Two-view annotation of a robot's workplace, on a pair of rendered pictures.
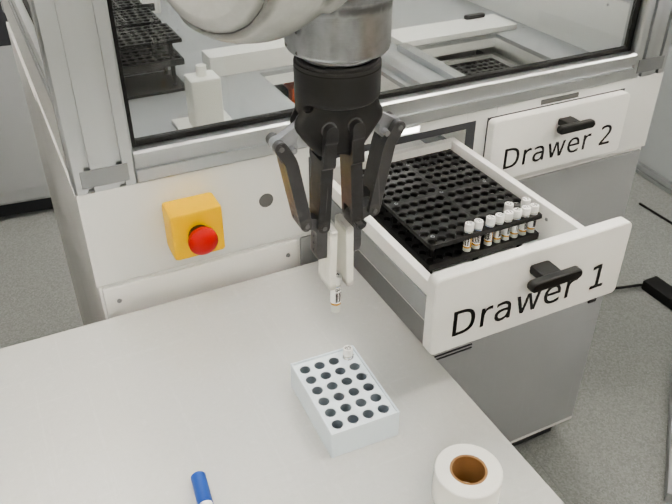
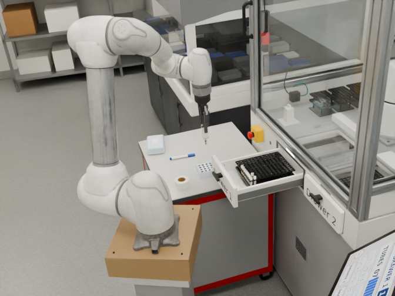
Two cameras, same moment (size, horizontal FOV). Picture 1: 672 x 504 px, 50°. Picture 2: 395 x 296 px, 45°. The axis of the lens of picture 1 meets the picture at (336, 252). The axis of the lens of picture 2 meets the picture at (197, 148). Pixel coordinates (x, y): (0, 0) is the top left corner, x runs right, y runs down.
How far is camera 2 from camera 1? 2.36 m
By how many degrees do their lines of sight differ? 82
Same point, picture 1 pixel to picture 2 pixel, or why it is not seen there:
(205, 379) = (223, 154)
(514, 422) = not seen: outside the picture
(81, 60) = (253, 83)
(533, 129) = (313, 189)
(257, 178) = (269, 135)
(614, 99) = (335, 208)
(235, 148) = (267, 124)
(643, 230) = not seen: outside the picture
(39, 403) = (220, 136)
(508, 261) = (218, 165)
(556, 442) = not seen: outside the picture
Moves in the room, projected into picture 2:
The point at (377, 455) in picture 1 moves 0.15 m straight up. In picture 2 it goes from (195, 176) to (193, 150)
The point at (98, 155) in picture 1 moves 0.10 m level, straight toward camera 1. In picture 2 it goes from (253, 104) to (234, 107)
